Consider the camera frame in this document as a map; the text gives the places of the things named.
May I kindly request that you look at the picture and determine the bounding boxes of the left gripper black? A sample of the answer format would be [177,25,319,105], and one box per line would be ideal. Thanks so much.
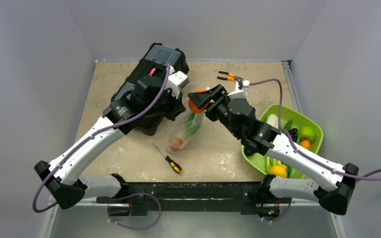
[143,84,186,121]

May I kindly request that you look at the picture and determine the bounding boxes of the clear zip top bag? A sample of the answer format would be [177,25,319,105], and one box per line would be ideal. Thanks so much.
[166,97,204,153]

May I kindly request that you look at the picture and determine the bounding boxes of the green bok choy toy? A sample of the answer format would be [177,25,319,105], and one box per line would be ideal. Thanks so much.
[185,113,202,136]

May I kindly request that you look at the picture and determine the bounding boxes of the red apple toy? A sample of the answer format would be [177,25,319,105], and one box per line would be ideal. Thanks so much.
[167,137,183,152]

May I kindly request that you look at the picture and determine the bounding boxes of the orange tangerine toy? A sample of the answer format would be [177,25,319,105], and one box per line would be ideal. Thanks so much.
[188,89,211,114]

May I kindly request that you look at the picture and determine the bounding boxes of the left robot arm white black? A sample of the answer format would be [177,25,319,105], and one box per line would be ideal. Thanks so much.
[34,71,189,209]

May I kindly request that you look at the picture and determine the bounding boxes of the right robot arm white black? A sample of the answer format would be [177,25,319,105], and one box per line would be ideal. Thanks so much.
[188,84,359,215]

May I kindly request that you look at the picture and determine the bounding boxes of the orange black pliers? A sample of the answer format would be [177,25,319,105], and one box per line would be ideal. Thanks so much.
[216,71,243,81]

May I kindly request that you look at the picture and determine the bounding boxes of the yellow black screwdriver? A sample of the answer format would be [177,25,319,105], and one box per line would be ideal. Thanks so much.
[152,143,183,174]

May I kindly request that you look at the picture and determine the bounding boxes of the green cucumber toy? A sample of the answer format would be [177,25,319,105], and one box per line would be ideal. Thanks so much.
[284,120,293,132]

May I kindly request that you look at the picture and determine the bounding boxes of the black grapes toy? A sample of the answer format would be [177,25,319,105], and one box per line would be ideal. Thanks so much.
[288,128,299,142]

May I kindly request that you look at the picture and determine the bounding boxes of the yellow bell pepper toy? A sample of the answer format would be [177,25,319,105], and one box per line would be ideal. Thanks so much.
[268,165,288,178]

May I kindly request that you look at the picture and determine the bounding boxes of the green plastic basin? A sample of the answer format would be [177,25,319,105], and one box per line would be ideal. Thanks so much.
[241,104,323,175]

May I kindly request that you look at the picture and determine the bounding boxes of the green apple toy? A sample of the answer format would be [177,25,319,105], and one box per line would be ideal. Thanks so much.
[298,126,316,143]

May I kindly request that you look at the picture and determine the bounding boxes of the orange mango toy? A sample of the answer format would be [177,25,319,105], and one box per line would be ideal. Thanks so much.
[299,139,312,150]

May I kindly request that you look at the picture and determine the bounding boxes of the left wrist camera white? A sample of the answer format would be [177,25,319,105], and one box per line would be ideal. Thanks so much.
[166,66,189,99]

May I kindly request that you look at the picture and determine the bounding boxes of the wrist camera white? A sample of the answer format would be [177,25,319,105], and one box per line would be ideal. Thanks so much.
[227,80,250,100]
[166,66,189,99]

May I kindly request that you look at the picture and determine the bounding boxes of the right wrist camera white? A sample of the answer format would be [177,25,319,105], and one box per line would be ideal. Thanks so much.
[227,80,250,100]

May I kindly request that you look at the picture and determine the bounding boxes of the black toolbox red handle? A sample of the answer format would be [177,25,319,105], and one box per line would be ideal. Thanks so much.
[111,42,190,137]

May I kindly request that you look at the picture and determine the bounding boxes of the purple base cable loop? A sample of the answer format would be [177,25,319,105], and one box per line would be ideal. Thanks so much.
[107,191,162,231]

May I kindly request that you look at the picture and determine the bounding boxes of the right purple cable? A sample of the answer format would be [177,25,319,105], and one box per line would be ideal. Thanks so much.
[250,78,381,182]

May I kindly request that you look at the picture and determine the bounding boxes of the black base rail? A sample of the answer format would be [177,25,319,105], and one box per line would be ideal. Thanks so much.
[96,175,290,216]

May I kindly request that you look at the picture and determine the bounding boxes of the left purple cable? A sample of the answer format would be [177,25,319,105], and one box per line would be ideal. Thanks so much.
[32,63,172,214]

